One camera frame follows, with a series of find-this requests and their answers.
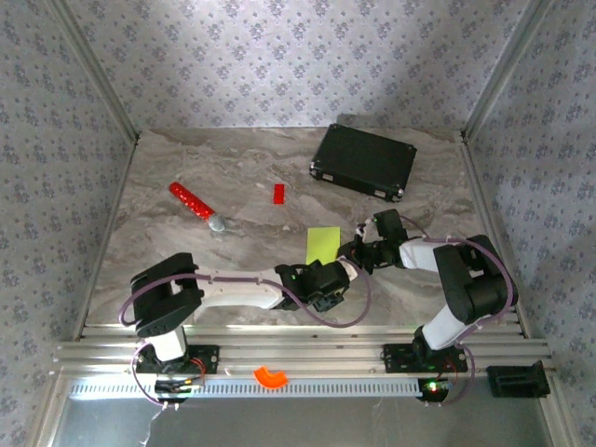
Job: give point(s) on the orange curved plastic piece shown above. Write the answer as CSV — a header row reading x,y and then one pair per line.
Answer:
x,y
270,378

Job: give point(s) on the grey metal panel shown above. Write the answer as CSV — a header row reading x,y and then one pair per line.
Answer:
x,y
302,423

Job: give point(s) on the black hard case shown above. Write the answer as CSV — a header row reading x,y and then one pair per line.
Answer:
x,y
363,160

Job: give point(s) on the yellow-green paper sheet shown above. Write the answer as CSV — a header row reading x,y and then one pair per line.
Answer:
x,y
323,242

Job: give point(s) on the black plastic holder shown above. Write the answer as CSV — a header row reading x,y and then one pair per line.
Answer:
x,y
517,379

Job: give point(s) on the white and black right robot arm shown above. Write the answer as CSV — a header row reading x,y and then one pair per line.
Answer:
x,y
475,288

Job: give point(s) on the aluminium frame post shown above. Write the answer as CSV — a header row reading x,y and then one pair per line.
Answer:
x,y
507,70
93,70

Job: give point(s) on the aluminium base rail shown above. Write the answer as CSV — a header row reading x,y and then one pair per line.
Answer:
x,y
302,344

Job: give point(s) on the red toy microphone grey head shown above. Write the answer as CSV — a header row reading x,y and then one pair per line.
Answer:
x,y
191,200

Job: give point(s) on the aluminium side rail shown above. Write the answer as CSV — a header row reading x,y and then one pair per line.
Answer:
x,y
484,205
104,242

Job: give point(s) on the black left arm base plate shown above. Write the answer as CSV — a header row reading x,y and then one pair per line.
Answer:
x,y
209,358

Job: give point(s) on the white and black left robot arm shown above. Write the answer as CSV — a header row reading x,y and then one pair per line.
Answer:
x,y
163,298

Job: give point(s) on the left controller board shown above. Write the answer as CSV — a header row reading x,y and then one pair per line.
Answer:
x,y
170,386

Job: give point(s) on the right controller board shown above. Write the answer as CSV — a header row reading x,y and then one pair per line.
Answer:
x,y
437,388

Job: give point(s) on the small red block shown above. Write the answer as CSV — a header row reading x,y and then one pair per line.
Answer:
x,y
279,193

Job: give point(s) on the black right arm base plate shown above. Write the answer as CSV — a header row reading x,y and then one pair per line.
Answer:
x,y
396,358

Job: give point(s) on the controller board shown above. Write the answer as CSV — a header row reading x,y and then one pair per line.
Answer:
x,y
437,388
170,386

